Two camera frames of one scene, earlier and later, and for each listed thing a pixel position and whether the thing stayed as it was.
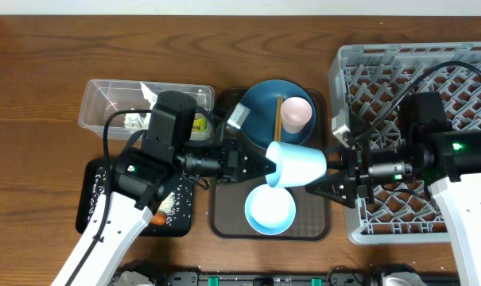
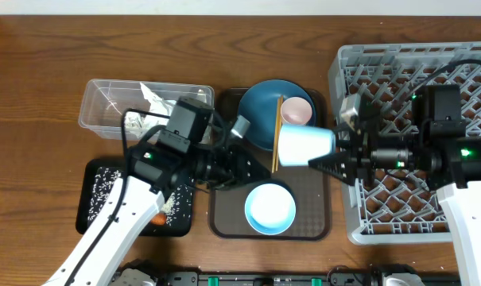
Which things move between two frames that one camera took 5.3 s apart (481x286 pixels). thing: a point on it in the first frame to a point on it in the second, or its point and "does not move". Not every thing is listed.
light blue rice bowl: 270,210 does not move
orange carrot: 158,219 does not move
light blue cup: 294,164 to 298,144
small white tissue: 137,120 does not move
